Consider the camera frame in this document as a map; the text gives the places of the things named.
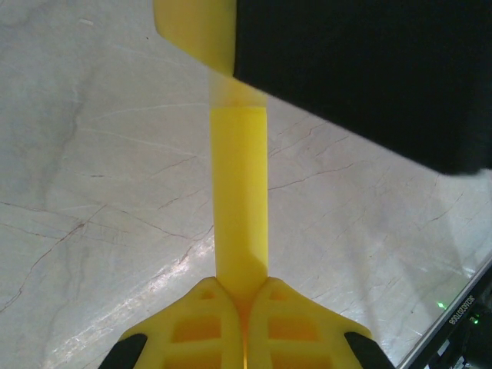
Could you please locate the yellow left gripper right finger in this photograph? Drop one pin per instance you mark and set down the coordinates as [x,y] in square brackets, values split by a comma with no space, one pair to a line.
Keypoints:
[300,330]

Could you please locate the yellow highlighter pen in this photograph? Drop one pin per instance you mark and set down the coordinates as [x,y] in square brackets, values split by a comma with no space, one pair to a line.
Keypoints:
[238,192]

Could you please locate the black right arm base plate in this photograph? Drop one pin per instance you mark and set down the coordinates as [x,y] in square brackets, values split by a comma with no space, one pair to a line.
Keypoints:
[467,330]

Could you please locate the wide aluminium base rail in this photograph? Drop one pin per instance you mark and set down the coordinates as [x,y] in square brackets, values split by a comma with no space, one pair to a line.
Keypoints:
[423,347]

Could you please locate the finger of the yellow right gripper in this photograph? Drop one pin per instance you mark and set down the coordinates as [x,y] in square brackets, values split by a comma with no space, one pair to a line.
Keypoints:
[200,27]

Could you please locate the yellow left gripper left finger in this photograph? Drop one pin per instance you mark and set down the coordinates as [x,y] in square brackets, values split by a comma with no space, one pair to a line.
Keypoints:
[184,330]

